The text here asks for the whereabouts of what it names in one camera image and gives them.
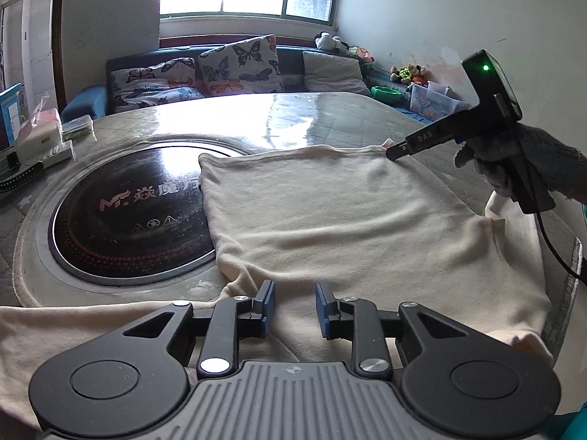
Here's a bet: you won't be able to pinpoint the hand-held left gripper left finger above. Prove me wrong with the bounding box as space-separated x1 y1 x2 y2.
121 281 277 374

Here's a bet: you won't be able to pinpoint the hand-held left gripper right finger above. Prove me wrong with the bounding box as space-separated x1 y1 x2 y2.
315 282 482 373

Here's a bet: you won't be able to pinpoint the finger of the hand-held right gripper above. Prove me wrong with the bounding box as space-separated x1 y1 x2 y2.
385 136 416 162

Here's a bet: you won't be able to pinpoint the cream knit garment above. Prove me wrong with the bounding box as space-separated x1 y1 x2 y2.
0 138 555 427

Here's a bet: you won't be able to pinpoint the person's right hand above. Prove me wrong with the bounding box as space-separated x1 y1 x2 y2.
455 125 587 202

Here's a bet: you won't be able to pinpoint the green bowl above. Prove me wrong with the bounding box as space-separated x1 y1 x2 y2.
371 85 403 102

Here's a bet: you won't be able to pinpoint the clear plastic storage box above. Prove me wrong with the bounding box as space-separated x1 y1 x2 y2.
409 81 471 123

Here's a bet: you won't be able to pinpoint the brown and green plush toys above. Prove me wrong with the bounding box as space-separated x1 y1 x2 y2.
390 63 430 84

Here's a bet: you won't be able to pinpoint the grey pillow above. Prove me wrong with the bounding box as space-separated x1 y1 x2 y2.
303 50 372 98

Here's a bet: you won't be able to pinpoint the panda plush toy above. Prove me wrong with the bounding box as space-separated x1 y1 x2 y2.
314 32 349 54

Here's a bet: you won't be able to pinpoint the round black induction cooktop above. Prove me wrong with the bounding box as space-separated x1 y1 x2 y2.
37 135 220 286

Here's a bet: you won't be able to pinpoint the large butterfly print pillow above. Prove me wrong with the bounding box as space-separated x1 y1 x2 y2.
197 34 285 95

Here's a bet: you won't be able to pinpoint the green packet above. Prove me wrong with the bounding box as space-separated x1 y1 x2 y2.
62 117 97 144

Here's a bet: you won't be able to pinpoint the white cardboard box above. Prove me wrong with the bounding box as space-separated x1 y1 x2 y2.
16 135 76 166

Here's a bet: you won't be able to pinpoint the blue corner sofa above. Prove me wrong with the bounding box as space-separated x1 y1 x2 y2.
61 39 441 122

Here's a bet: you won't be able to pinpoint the pink tissue pack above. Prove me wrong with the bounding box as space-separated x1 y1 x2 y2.
16 94 63 147

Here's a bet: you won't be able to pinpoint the blue box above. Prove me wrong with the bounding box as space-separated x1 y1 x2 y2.
0 83 25 148

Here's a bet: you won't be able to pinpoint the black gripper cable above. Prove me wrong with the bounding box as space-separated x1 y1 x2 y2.
534 208 586 281

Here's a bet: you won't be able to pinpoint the black strap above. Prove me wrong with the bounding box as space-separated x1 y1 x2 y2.
0 160 45 194

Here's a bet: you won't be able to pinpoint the dark wooden door frame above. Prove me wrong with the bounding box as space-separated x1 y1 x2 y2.
50 0 70 110

